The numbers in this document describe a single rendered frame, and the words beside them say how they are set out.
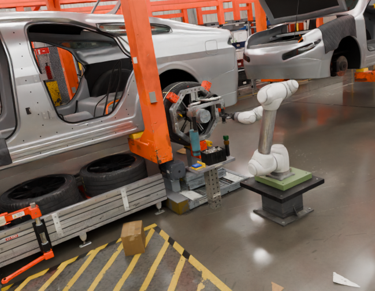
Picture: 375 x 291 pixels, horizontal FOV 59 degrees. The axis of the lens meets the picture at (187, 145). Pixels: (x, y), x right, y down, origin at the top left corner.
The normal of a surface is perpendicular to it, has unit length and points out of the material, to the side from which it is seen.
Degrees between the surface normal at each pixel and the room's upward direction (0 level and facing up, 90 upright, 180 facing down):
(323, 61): 93
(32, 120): 91
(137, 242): 90
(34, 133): 92
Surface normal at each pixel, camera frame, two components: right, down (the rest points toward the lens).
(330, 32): 0.19, 0.20
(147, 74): 0.54, 0.16
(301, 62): -0.38, 0.33
